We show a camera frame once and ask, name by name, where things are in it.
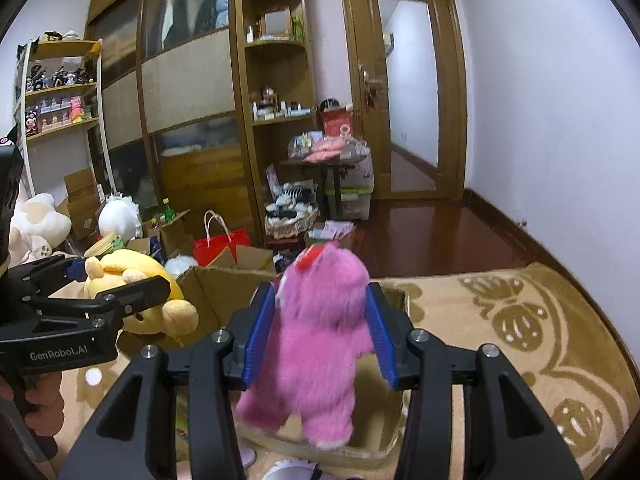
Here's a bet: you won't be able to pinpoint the row of small figurines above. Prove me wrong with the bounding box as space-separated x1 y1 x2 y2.
27 62 96 91

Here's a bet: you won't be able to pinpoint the wooden wall shelf rack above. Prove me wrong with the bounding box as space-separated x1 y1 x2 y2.
12 37 113 201

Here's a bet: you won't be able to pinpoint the beige patterned blanket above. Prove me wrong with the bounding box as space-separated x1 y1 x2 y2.
50 262 633 480

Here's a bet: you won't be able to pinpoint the clear storage bin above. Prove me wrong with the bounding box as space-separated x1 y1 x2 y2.
325 152 375 221

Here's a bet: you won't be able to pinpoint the wooden door with glass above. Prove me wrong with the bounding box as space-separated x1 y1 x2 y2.
337 0 468 201

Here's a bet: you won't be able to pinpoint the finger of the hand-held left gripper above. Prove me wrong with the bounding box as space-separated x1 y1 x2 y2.
9 254 92 297
24 274 173 332

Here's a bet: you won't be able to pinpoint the wicker basket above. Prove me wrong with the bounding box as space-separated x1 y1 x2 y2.
264 205 320 241

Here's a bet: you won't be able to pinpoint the printed cardboard box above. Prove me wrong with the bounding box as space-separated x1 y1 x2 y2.
117 265 411 471

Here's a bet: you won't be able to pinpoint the wooden wardrobe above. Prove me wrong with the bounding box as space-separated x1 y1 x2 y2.
85 0 261 246

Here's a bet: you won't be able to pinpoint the wooden corner shelf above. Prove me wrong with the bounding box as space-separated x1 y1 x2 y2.
230 0 321 241

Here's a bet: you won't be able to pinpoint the open brown cardboard box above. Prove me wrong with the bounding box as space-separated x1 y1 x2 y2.
142 209 196 261

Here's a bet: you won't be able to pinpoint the wooden photo frame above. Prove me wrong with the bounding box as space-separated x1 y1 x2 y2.
260 7 293 38

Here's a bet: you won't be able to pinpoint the red gift box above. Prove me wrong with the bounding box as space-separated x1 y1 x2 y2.
320 107 353 141

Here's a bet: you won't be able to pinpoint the red paper bag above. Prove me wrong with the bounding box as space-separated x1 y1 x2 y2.
192 210 251 268

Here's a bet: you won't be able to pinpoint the yellow plush toy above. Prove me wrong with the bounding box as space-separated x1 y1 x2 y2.
82 247 200 336

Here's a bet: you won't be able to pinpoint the person's left hand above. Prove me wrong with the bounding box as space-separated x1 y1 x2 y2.
24 371 65 438

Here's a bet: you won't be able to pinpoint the small dark table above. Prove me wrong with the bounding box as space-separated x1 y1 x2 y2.
280 155 368 221

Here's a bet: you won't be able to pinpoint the white round plush toy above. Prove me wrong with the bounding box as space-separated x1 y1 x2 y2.
97 192 143 241

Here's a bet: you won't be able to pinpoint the white spiky plush toy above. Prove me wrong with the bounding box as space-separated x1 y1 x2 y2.
265 460 321 480

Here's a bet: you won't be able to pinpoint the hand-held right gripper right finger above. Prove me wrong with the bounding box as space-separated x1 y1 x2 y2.
366 282 584 480

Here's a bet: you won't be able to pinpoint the black white striped cloths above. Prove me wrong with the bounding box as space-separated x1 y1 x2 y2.
272 182 316 211

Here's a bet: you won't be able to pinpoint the stacked cardboard boxes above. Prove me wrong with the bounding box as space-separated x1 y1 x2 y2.
57 167 103 241

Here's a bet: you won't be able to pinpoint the green frog toy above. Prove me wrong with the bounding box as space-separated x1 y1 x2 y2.
84 234 125 258

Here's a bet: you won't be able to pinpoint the flat box of cards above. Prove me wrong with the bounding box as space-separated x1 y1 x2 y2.
305 220 357 246

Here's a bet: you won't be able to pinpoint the pink plush toy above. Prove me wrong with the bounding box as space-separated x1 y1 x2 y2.
235 240 376 448

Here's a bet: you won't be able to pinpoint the plain brown cardboard box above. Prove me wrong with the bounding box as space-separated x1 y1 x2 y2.
215 245 276 273

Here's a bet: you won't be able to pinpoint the cream plush bear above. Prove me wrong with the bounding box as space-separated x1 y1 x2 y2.
7 192 73 266

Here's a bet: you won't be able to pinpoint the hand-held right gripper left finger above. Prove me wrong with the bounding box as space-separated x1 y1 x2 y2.
57 282 278 480

